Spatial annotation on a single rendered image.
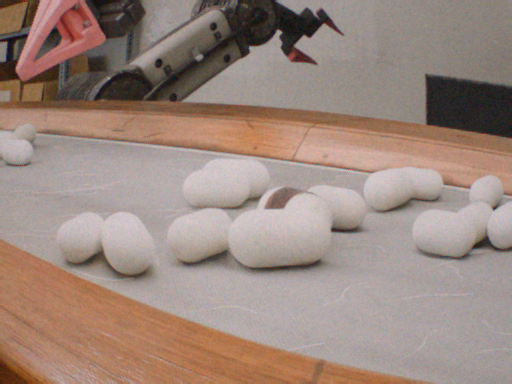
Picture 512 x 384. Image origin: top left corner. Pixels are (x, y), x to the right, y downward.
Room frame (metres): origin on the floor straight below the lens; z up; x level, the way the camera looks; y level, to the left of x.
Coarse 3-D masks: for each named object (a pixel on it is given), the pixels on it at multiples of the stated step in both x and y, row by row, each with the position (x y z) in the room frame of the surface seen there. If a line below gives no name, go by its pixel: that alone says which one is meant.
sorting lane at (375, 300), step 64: (0, 192) 0.43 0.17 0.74; (64, 192) 0.43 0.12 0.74; (128, 192) 0.43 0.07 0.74; (448, 192) 0.43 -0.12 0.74; (384, 256) 0.30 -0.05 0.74; (448, 256) 0.29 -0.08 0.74; (192, 320) 0.23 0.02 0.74; (256, 320) 0.23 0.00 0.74; (320, 320) 0.23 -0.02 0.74; (384, 320) 0.22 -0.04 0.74; (448, 320) 0.21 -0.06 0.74
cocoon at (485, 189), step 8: (488, 176) 0.38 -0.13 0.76; (472, 184) 0.38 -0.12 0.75; (480, 184) 0.37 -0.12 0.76; (488, 184) 0.37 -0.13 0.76; (496, 184) 0.38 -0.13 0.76; (472, 192) 0.37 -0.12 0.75; (480, 192) 0.37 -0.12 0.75; (488, 192) 0.37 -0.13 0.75; (496, 192) 0.37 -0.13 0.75; (472, 200) 0.37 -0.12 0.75; (480, 200) 0.37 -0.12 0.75; (488, 200) 0.37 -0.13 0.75; (496, 200) 0.37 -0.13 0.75
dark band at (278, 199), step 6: (276, 192) 0.33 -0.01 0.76; (282, 192) 0.32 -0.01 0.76; (288, 192) 0.32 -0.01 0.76; (294, 192) 0.32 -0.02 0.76; (300, 192) 0.32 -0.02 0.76; (270, 198) 0.32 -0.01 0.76; (276, 198) 0.32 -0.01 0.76; (282, 198) 0.32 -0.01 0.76; (288, 198) 0.32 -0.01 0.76; (270, 204) 0.32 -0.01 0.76; (276, 204) 0.32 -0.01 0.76; (282, 204) 0.32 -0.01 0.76
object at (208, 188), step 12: (192, 180) 0.39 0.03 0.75; (204, 180) 0.38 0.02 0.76; (216, 180) 0.38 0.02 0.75; (228, 180) 0.39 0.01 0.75; (240, 180) 0.39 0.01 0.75; (192, 192) 0.38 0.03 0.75; (204, 192) 0.38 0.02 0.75; (216, 192) 0.38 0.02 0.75; (228, 192) 0.38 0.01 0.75; (240, 192) 0.39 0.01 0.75; (192, 204) 0.39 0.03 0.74; (204, 204) 0.39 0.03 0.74; (216, 204) 0.39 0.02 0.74; (228, 204) 0.39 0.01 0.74; (240, 204) 0.39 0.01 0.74
